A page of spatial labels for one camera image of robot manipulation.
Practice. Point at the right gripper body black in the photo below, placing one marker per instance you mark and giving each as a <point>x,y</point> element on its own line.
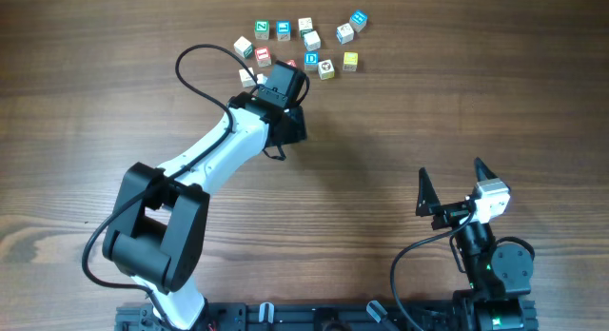
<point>450,216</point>

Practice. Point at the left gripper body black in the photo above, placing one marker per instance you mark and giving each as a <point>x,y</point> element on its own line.
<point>297,129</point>

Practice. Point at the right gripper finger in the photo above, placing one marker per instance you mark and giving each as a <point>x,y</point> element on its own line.
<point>483,172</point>
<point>428,201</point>

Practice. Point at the yellow sided picture block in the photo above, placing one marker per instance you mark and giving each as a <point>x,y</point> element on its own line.
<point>326,69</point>

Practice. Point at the white block teal side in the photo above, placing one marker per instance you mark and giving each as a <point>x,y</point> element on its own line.
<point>243,47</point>

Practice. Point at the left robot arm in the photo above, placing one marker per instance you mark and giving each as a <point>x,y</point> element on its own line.
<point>158,233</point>

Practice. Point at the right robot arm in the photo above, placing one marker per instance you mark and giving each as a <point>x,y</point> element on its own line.
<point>499,270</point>

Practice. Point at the plain block red side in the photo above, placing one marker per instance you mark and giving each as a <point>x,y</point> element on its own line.
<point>247,77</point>

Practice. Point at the red A block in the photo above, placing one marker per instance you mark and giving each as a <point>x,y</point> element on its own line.
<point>291,63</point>

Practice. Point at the red top block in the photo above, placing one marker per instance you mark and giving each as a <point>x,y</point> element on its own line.
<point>263,56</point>

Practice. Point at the blue D block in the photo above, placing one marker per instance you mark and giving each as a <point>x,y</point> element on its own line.
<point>311,60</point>

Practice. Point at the white block beside D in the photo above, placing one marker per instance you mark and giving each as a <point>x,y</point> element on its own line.
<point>312,40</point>

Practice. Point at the blue top block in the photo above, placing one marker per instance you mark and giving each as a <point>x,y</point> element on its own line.
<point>283,30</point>

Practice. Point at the green N block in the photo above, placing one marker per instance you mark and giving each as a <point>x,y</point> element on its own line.
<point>261,29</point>

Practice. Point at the plain block green side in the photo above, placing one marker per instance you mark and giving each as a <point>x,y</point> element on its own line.
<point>305,26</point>

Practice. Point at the yellow top block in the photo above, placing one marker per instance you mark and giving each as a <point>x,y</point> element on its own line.
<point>351,60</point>

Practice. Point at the white block blue side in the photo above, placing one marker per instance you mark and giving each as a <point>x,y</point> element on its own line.
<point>345,33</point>

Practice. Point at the blue block far right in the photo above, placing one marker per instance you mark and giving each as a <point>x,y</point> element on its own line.
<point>358,20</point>

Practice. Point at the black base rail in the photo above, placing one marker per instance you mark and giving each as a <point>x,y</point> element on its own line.
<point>328,317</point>

